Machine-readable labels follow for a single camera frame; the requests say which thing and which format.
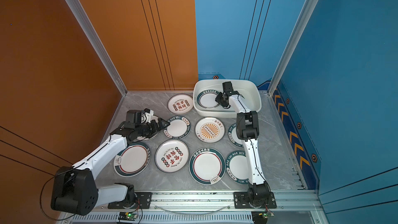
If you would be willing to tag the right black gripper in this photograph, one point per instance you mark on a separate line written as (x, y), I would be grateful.
(218, 99)

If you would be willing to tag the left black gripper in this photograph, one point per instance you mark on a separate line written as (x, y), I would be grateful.
(156, 130)

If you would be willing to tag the green lettered rim plate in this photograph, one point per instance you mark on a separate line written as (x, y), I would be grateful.
(179, 128)

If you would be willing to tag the white plastic bin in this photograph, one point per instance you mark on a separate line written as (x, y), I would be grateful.
(248, 90)

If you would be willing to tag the red character plate back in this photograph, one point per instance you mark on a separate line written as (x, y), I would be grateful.
(180, 104)

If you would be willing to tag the red character plate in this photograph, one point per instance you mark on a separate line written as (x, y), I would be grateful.
(172, 156)
(180, 104)

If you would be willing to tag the orange sunburst plate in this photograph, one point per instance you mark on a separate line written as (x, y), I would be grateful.
(210, 130)

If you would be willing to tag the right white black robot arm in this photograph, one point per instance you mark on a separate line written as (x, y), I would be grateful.
(247, 130)

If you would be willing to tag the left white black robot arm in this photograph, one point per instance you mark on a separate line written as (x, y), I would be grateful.
(74, 190)

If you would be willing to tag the red character plate front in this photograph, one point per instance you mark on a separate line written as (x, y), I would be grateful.
(172, 156)

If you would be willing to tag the green lettered plate right middle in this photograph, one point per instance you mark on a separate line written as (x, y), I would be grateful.
(232, 135)

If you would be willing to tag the green red rim plate front-left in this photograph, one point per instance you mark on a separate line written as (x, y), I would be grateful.
(132, 160)

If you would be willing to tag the large green rim plate front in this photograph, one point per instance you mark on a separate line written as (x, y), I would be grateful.
(207, 166)

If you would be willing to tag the green lettered plate front right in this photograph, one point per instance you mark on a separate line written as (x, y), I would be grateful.
(237, 167)

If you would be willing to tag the left green circuit board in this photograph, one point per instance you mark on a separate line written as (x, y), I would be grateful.
(128, 218)

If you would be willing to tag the right circuit board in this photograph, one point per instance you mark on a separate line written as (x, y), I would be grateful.
(261, 217)

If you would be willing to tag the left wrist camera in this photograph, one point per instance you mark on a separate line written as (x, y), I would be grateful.
(147, 115)

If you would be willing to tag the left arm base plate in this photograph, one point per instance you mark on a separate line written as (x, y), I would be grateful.
(142, 200)

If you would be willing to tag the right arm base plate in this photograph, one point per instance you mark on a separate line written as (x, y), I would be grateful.
(241, 201)

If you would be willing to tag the aluminium front rail frame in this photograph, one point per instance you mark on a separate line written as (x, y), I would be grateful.
(210, 207)

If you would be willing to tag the right aluminium corner post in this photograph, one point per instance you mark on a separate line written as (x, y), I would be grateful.
(300, 25)

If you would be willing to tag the aluminium corner post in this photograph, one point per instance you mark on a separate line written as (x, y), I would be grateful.
(300, 25)
(81, 16)

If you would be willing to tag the left aluminium corner post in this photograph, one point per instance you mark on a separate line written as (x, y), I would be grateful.
(81, 16)

